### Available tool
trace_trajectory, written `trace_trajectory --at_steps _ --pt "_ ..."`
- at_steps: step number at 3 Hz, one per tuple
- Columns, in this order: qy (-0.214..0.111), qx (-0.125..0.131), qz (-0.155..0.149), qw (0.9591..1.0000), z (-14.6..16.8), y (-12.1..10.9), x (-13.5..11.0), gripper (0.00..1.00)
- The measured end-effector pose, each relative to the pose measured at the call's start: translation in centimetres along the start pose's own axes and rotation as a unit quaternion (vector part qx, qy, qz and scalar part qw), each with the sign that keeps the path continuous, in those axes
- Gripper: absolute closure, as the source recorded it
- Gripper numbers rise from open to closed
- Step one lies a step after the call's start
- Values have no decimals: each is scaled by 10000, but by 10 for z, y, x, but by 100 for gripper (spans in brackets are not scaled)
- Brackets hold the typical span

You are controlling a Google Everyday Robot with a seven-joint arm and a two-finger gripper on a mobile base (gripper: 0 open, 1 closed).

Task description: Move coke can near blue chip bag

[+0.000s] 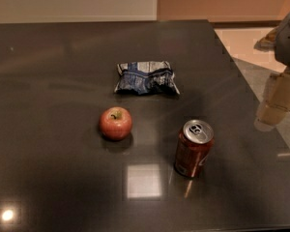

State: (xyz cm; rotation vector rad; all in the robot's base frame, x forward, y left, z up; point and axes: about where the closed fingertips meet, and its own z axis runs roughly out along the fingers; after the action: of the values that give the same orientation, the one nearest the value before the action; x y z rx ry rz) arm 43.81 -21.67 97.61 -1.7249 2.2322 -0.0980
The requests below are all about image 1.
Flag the red coke can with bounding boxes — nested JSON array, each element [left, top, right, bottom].
[[174, 119, 214, 178]]

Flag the blue chip bag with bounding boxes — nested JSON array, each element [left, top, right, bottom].
[[114, 61, 180, 95]]

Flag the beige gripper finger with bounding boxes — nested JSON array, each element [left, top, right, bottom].
[[255, 67, 290, 126], [259, 28, 277, 47]]

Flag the red apple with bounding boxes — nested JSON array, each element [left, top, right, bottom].
[[99, 106, 132, 141]]

